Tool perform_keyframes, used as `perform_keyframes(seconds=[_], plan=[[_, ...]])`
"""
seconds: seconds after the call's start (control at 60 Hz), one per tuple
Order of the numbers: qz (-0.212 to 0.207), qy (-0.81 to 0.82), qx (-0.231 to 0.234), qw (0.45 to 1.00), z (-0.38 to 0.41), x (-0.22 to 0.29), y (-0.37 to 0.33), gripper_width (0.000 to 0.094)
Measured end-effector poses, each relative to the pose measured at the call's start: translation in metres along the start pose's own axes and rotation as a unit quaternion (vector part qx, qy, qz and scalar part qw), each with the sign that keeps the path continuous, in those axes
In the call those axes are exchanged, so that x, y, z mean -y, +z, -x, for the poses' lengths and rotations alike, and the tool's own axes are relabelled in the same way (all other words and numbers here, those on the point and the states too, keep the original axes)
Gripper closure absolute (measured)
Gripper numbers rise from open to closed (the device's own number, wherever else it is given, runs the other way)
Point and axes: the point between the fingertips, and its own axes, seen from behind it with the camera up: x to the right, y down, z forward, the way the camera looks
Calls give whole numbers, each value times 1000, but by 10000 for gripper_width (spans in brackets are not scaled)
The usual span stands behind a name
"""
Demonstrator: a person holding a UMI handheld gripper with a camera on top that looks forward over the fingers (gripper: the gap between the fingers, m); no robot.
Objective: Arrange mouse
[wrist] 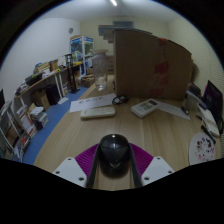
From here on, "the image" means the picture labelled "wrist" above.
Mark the long white remote control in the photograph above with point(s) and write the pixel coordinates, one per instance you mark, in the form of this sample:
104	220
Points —
97	112

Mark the glass-door display cabinet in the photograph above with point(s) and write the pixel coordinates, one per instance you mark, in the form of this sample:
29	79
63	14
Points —
80	50

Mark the white book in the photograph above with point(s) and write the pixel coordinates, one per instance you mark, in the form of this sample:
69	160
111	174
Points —
210	120

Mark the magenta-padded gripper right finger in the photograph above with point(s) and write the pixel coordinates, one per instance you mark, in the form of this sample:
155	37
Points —
156	170

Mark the black office chair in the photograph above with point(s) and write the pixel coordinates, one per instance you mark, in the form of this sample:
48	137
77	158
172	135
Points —
212	98

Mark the white metal stand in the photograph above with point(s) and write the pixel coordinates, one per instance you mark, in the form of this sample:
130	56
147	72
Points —
8	128

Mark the black computer mouse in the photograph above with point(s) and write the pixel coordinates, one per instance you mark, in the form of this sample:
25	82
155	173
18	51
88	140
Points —
114	155

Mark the long wooden side desk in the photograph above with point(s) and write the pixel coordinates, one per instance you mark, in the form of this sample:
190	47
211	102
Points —
40	81

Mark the black waste bin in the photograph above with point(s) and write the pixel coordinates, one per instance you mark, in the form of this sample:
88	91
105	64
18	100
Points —
52	94

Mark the ceiling tube light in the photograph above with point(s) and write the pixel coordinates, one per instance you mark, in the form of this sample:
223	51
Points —
113	2

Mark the clear glass jar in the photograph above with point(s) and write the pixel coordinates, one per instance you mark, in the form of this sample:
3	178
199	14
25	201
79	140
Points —
99	71

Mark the white remote control with display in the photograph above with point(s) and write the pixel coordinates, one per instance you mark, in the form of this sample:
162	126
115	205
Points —
145	107

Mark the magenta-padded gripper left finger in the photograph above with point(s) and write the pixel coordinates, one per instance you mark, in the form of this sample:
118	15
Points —
70	170

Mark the black key bunch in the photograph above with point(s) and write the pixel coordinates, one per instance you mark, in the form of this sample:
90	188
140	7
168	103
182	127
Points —
120	99

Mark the round white printed mouse pad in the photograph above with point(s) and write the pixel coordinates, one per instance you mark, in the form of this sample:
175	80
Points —
201	148

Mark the large brown cardboard box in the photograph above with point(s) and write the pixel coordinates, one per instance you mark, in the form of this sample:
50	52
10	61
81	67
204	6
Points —
150	63

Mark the white paper sheet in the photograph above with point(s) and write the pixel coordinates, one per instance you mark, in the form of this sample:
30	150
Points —
90	102
173	110

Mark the stack of books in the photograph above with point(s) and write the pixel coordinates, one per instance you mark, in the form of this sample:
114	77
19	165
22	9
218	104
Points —
39	117

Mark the round wall clock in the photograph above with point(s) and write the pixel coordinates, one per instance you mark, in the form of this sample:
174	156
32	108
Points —
71	30

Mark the door with window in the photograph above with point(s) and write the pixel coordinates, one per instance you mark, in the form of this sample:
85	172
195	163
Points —
123	24

